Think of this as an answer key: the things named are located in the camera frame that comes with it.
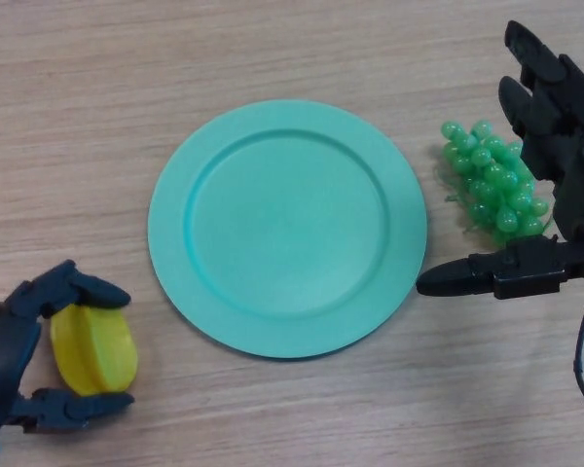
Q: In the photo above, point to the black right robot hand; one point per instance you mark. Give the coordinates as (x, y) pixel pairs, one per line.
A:
(576, 165)

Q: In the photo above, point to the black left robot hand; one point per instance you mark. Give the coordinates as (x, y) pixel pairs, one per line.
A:
(5, 350)

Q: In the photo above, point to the yellow starfruit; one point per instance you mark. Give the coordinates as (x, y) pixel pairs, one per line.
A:
(102, 350)

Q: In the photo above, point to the green round plate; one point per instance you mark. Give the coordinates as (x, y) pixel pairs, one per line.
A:
(287, 228)

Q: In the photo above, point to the green grape bunch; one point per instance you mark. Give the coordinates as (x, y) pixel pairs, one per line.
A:
(491, 185)

